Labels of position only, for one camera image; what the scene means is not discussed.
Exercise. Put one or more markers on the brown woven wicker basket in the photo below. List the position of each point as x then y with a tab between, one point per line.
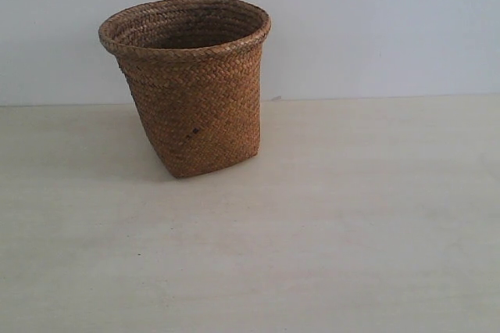
193	68

